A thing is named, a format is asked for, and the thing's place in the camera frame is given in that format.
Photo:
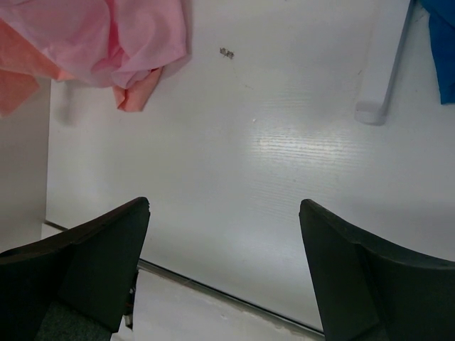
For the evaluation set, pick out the small debris on table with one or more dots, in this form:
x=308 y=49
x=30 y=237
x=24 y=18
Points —
x=227 y=53

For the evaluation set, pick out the salmon orange t shirt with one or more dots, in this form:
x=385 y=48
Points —
x=22 y=65

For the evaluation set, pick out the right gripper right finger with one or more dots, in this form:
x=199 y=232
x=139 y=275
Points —
x=368 y=288

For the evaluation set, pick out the blue t shirt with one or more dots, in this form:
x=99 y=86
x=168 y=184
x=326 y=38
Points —
x=441 y=33

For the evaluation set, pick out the pink t shirt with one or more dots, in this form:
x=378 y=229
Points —
x=103 y=43

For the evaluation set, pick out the white clothes rack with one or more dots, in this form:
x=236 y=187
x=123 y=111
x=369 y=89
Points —
x=384 y=53

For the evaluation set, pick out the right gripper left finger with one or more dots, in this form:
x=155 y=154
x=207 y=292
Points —
x=74 y=285

